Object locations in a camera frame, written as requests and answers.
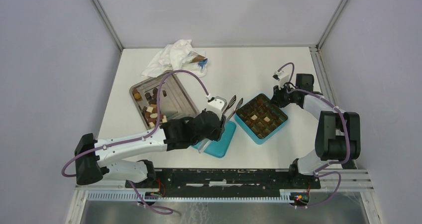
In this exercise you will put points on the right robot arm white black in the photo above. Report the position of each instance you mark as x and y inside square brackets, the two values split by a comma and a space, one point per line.
[337, 138]

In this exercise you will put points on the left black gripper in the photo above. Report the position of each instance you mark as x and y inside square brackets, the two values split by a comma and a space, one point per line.
[219, 131]

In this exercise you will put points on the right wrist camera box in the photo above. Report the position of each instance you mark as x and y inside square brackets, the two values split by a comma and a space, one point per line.
[282, 77]

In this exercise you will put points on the brown blue wrapper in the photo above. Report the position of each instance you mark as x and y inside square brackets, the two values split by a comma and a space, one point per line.
[194, 57]

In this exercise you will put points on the teal chocolate box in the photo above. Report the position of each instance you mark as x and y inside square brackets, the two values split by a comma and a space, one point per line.
[259, 130]

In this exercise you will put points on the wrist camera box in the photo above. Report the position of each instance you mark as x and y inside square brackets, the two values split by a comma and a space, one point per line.
[217, 105]
[282, 77]

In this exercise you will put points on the white crumpled cloth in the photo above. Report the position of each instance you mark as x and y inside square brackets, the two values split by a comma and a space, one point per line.
[174, 57]

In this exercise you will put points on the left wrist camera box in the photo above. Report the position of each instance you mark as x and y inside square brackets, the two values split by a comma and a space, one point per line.
[217, 105]

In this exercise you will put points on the stainless steel tray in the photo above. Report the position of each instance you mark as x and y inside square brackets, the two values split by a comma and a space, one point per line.
[175, 102]

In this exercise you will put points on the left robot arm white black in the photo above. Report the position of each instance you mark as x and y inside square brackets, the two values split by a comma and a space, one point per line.
[98, 159]

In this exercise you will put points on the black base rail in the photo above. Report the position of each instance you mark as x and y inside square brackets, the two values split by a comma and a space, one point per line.
[226, 183]

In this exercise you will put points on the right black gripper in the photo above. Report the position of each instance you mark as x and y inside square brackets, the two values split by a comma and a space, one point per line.
[276, 98]

